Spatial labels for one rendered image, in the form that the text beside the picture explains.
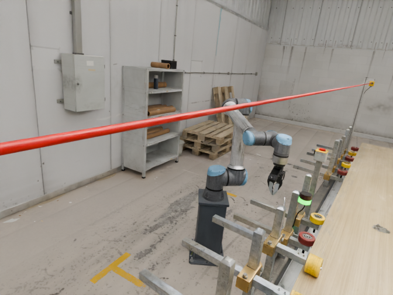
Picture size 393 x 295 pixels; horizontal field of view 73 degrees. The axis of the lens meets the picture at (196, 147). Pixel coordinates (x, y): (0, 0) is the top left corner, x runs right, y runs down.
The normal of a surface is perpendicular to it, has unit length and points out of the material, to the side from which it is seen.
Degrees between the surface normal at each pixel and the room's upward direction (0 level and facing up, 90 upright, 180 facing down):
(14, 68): 90
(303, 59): 90
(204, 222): 90
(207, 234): 90
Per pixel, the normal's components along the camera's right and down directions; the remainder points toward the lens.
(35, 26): 0.86, 0.23
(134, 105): -0.50, 0.22
